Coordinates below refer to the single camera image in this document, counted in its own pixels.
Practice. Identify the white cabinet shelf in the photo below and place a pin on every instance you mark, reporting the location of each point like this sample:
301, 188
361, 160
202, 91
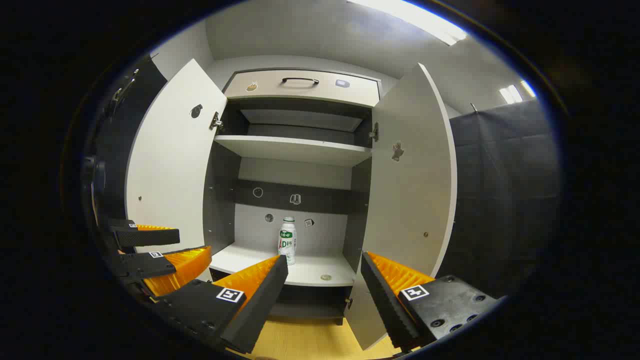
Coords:
290, 150

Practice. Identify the white cabinet drawer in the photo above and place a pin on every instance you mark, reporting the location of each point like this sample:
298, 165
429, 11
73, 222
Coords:
350, 95

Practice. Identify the white cabinet door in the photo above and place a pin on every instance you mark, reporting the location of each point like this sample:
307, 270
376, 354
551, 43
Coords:
410, 200
170, 175

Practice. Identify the black backdrop cloth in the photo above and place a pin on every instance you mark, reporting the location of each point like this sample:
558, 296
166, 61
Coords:
500, 190
125, 140

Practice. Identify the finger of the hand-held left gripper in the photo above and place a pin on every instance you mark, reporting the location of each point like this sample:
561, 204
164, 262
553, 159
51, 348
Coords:
145, 265
145, 236

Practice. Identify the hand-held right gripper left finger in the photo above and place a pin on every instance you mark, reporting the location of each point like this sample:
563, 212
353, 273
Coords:
260, 300

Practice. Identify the metal door hinge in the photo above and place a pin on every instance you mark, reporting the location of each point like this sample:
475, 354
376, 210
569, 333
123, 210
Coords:
216, 122
374, 131

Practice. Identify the white bottle green label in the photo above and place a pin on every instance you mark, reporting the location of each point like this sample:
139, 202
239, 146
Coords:
287, 245

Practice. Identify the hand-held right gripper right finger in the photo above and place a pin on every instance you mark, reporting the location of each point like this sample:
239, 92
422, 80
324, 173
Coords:
382, 300

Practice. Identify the small ceiling light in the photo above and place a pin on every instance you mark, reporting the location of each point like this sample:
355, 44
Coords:
510, 94

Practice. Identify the white cabinet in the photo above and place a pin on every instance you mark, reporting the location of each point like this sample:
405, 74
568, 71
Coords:
220, 200

